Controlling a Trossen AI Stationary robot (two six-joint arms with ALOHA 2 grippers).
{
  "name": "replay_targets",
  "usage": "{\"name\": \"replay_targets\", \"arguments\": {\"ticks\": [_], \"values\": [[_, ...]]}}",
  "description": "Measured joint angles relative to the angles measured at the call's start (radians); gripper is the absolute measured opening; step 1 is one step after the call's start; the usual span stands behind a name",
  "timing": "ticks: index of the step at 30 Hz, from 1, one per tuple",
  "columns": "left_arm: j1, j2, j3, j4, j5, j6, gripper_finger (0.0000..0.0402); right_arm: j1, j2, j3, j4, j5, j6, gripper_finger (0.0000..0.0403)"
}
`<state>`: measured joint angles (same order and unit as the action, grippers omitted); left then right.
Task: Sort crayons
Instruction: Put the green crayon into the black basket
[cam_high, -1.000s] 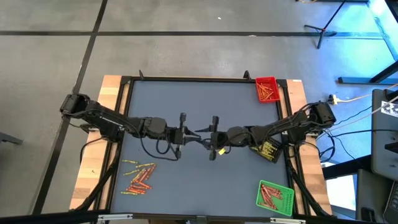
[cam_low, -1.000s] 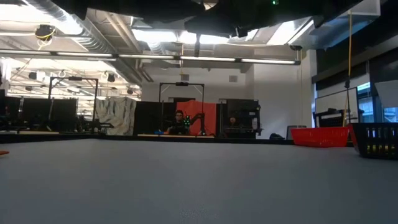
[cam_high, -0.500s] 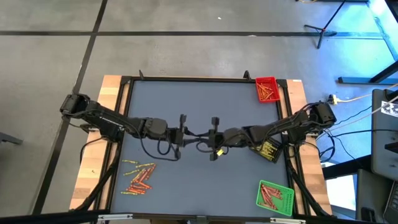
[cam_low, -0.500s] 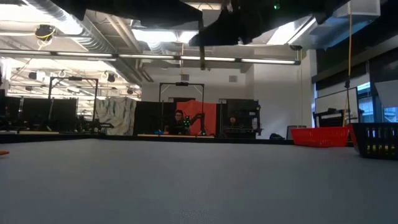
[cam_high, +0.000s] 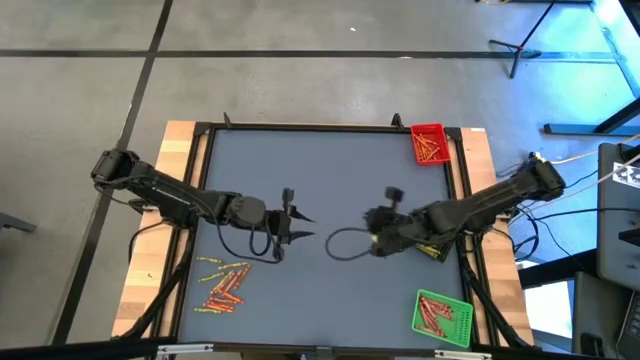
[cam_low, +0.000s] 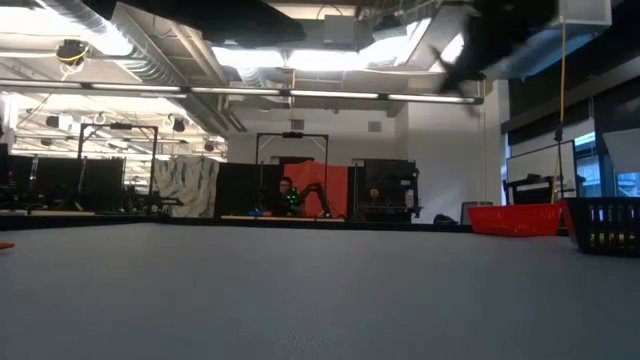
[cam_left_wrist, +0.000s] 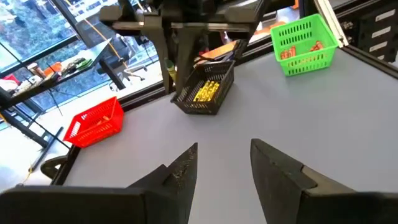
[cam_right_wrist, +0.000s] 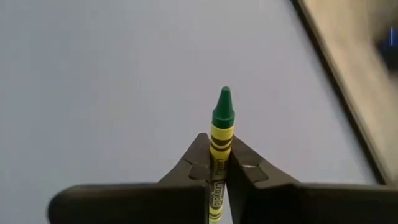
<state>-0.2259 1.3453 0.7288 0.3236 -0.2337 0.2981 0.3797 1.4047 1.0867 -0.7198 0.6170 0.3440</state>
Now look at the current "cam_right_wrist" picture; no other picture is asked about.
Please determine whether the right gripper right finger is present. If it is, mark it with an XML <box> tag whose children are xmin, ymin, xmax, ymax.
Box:
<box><xmin>226</xmin><ymin>134</ymin><xmax>398</xmax><ymax>224</ymax></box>

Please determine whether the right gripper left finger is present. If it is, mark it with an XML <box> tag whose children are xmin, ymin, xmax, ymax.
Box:
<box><xmin>46</xmin><ymin>133</ymin><xmax>213</xmax><ymax>224</ymax></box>

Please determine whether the black glossy box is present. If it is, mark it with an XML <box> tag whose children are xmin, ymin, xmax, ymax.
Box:
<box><xmin>374</xmin><ymin>26</ymin><xmax>398</xmax><ymax>72</ymax></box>

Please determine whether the black aluminium table frame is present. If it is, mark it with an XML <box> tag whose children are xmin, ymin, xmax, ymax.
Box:
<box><xmin>290</xmin><ymin>0</ymin><xmax>398</xmax><ymax>187</ymax></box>

